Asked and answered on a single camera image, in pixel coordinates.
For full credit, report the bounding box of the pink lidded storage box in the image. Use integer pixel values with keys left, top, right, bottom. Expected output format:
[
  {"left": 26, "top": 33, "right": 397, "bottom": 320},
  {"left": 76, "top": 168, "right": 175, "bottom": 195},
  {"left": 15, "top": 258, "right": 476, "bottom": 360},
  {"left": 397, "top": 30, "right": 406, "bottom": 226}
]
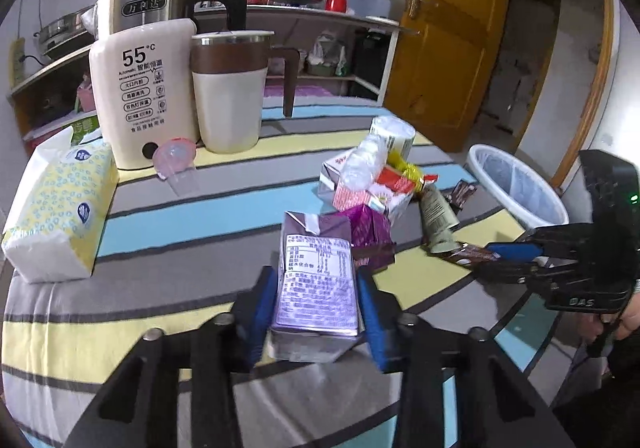
[{"left": 262, "top": 84, "right": 342, "bottom": 100}]

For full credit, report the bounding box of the yellow patterned tissue pack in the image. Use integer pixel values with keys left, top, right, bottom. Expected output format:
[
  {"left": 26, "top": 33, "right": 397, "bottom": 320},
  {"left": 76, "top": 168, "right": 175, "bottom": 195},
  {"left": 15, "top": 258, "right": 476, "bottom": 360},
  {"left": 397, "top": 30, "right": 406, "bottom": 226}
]
[{"left": 0, "top": 128, "right": 121, "bottom": 285}]

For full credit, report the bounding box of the steel cooking pot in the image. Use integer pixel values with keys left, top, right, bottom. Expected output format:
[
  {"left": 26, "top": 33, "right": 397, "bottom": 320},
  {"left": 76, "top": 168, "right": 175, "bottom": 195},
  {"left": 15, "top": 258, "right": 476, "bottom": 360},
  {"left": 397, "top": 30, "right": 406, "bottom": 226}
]
[{"left": 32, "top": 6, "right": 98, "bottom": 58}]

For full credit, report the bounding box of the strawberry milk carton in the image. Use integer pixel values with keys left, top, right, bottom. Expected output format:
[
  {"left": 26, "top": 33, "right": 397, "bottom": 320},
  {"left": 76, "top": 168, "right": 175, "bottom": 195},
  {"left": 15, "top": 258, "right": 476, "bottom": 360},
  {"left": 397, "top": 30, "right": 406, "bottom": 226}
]
[
  {"left": 332, "top": 178, "right": 416, "bottom": 225},
  {"left": 317, "top": 151, "right": 362, "bottom": 203}
]

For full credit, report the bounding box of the yellow wooden door frame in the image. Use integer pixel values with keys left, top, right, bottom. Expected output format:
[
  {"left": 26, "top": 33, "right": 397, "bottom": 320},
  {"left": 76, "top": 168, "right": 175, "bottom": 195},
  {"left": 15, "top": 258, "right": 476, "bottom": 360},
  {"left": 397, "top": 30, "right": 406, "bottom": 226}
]
[{"left": 515, "top": 0, "right": 617, "bottom": 189}]

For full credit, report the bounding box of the person's right hand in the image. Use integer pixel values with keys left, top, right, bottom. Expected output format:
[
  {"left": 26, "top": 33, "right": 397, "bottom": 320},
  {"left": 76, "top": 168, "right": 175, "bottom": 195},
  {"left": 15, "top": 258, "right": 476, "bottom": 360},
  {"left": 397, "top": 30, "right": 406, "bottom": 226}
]
[{"left": 582, "top": 278, "right": 640, "bottom": 344}]

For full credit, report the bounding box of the cream water warmer appliance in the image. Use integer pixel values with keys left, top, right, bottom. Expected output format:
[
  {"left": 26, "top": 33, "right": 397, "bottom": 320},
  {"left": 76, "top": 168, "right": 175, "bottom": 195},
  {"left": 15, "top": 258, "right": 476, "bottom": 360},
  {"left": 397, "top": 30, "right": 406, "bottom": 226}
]
[{"left": 89, "top": 18, "right": 202, "bottom": 172}]

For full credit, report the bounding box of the red and yellow wrapper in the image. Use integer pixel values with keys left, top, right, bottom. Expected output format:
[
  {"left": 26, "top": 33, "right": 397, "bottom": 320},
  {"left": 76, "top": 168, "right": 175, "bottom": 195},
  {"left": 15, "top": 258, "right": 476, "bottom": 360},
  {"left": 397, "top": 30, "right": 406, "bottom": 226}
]
[{"left": 377, "top": 151, "right": 441, "bottom": 194}]

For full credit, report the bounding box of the white squeeze tube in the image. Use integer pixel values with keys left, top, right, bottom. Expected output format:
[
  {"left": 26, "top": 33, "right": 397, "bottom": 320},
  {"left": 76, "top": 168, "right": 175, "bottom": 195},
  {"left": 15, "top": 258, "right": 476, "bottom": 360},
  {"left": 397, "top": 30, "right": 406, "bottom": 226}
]
[{"left": 419, "top": 185, "right": 461, "bottom": 255}]

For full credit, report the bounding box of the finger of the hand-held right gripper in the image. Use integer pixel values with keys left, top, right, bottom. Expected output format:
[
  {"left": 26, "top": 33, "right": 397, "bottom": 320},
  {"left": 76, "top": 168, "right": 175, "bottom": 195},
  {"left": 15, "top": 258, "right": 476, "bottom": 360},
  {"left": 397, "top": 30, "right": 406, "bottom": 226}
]
[
  {"left": 472, "top": 261, "right": 557, "bottom": 285},
  {"left": 486, "top": 224, "right": 596, "bottom": 263}
]

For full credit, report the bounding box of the crumpled purple carton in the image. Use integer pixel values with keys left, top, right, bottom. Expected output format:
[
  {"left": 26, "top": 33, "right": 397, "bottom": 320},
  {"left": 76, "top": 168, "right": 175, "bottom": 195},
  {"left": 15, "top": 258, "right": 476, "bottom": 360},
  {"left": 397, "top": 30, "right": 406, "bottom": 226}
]
[{"left": 340, "top": 205, "right": 397, "bottom": 271}]

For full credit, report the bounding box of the white plastic basin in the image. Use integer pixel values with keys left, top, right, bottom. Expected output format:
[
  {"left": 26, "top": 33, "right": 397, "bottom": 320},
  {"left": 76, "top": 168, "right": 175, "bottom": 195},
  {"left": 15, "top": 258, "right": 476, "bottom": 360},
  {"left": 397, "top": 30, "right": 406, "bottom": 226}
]
[{"left": 319, "top": 0, "right": 396, "bottom": 22}]

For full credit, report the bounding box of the white trash bin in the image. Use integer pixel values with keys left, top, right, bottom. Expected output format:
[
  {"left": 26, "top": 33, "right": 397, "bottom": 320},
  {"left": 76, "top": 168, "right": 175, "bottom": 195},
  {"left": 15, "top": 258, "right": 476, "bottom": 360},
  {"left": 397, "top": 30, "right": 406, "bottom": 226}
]
[{"left": 467, "top": 143, "right": 571, "bottom": 231}]

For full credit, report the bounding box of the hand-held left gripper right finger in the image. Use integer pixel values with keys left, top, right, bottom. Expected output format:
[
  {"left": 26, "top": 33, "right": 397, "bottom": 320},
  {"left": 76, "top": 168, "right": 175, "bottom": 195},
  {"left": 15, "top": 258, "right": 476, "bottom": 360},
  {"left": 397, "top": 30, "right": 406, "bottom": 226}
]
[{"left": 355, "top": 265, "right": 576, "bottom": 448}]

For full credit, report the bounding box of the pink clear plastic cup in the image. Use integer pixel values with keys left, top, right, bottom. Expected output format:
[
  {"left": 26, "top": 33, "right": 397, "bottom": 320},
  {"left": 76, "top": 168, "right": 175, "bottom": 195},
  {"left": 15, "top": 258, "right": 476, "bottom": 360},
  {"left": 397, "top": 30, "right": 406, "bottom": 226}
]
[{"left": 152, "top": 137, "right": 201, "bottom": 195}]

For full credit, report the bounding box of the yellow wooden door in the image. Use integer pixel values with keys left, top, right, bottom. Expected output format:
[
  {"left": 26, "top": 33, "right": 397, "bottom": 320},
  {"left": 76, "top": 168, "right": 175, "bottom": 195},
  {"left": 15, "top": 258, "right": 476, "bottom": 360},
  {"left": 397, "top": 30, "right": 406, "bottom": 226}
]
[{"left": 382, "top": 0, "right": 513, "bottom": 154}]

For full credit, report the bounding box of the green tissue pack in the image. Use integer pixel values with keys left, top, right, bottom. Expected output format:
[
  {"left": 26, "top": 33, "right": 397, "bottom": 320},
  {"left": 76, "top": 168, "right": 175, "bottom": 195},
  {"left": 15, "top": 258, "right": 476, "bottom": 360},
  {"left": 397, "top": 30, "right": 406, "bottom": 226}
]
[{"left": 67, "top": 114, "right": 104, "bottom": 147}]

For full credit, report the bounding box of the white metal shelf rack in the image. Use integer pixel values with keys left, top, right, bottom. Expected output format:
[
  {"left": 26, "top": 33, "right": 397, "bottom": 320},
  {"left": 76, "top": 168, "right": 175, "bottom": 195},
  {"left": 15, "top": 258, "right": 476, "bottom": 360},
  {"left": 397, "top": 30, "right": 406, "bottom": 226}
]
[{"left": 7, "top": 3, "right": 417, "bottom": 139}]

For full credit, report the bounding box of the crushed clear plastic bottle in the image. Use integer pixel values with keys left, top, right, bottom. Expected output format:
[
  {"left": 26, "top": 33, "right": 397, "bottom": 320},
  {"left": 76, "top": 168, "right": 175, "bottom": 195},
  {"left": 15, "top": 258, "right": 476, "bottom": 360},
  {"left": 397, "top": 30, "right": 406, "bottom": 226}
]
[{"left": 345, "top": 115, "right": 417, "bottom": 191}]

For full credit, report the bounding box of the purple milk carton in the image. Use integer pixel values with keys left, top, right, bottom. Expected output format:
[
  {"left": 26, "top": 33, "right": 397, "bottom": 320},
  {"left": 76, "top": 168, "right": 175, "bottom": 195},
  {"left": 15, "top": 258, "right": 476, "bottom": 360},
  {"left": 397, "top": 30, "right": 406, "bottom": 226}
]
[{"left": 267, "top": 211, "right": 363, "bottom": 364}]

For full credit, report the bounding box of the cream and brown lidded mug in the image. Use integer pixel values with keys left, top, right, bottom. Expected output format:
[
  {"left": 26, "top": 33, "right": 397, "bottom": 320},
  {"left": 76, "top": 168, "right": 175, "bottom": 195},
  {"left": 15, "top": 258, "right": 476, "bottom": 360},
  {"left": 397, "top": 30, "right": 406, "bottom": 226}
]
[{"left": 190, "top": 30, "right": 302, "bottom": 154}]

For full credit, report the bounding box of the plastic bag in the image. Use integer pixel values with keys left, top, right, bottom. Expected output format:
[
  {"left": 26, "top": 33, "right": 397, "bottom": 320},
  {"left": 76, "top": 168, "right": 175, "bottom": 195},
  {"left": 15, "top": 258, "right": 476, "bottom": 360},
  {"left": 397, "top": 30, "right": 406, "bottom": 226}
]
[{"left": 307, "top": 31, "right": 351, "bottom": 78}]

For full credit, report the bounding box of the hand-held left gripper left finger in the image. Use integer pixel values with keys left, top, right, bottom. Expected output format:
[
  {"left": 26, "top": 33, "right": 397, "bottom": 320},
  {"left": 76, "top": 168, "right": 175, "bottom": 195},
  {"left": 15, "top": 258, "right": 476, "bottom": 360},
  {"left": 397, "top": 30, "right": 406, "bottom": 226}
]
[{"left": 62, "top": 265, "right": 281, "bottom": 448}]

